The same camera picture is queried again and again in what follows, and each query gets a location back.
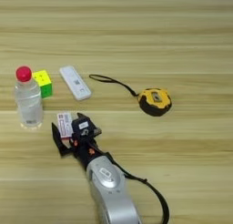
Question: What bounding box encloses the yellow black tape measure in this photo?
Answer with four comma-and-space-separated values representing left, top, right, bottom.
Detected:
88, 74, 173, 117

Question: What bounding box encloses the white rectangular device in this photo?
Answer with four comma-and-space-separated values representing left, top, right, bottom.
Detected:
58, 65, 93, 101

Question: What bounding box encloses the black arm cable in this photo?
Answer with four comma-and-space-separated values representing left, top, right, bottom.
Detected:
104, 151, 171, 224

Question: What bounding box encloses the clear water bottle red cap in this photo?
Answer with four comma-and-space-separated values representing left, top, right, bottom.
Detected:
14, 66, 45, 130

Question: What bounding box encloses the small red white box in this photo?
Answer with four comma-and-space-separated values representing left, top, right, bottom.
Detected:
56, 112, 75, 139

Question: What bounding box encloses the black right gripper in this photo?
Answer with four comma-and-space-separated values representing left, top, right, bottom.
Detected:
51, 112, 107, 171

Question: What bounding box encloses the yellow green puzzle cube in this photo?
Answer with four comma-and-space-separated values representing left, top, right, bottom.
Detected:
32, 69, 54, 99

